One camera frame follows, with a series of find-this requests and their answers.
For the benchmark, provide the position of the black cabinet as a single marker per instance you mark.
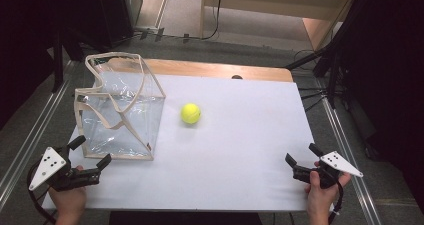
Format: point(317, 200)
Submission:
point(113, 15)

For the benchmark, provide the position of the black tripod stand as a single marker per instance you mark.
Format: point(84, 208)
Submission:
point(330, 51)

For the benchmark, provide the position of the white table sheet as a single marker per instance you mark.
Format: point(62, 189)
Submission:
point(233, 158)

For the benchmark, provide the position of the yellow tennis ball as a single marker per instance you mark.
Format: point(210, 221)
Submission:
point(190, 113)

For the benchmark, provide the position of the person's left hand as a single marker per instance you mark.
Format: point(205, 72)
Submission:
point(68, 200)

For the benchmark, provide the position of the aluminium floor rail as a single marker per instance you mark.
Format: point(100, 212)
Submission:
point(30, 141)
point(350, 165)

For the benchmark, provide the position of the clear tote bag beige trim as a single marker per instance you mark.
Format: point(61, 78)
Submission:
point(121, 118)

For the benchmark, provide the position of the person's right hand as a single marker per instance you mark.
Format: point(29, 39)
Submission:
point(321, 198)

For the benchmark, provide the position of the light wooden furniture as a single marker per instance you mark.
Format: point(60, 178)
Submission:
point(276, 5)

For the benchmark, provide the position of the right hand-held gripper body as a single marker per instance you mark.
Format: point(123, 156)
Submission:
point(328, 170)

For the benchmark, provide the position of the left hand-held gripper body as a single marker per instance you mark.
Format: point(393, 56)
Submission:
point(50, 166)

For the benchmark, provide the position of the black upright stand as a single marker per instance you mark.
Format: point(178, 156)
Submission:
point(57, 61)

